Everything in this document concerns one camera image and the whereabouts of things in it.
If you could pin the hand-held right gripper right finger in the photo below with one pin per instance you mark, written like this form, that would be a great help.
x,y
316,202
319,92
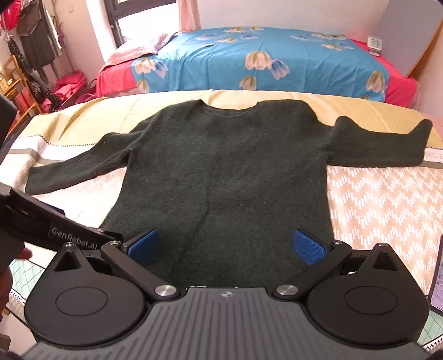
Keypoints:
x,y
308,247

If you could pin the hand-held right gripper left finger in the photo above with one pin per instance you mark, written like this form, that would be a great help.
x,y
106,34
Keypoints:
x,y
143,244

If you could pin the dark green knit sweater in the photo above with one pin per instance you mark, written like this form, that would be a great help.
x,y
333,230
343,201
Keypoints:
x,y
225,173

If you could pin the pile of red clothes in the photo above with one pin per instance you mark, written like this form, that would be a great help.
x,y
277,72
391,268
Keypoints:
x,y
71,86

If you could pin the hanging dark clothes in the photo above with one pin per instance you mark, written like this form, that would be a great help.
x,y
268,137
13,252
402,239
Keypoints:
x,y
38,38

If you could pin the person's left hand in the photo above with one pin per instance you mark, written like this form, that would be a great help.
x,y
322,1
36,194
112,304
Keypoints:
x,y
25,254

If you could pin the green grid mat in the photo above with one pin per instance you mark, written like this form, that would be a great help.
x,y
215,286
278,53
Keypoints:
x,y
31,269

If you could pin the yellow beige printed cloth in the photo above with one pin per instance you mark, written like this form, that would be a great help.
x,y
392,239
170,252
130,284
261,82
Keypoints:
x,y
380,197

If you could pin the smartphone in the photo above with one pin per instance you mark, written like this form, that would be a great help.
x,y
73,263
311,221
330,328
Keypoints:
x,y
437,277

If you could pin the wooden shelf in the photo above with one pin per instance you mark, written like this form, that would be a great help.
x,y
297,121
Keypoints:
x,y
15,79

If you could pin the pink pillow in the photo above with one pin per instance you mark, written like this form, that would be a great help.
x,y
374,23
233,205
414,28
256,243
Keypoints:
x,y
138,52

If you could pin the blue floral blanket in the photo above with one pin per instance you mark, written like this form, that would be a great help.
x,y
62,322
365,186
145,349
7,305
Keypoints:
x,y
225,67

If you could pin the white digital clock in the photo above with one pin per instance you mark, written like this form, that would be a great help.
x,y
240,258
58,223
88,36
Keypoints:
x,y
374,44

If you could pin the grey board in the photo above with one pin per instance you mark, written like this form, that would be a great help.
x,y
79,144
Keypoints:
x,y
405,34

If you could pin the pink curtain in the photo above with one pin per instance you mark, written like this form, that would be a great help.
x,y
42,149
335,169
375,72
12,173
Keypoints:
x,y
189,14

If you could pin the dark window frame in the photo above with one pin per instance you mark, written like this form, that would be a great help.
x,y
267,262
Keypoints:
x,y
114,24

